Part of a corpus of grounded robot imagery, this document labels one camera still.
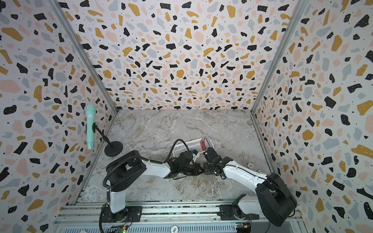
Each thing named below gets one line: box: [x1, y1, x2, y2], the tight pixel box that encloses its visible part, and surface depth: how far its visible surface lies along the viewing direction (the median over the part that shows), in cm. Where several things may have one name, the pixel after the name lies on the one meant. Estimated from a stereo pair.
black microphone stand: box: [92, 122, 123, 157], surface depth 99 cm
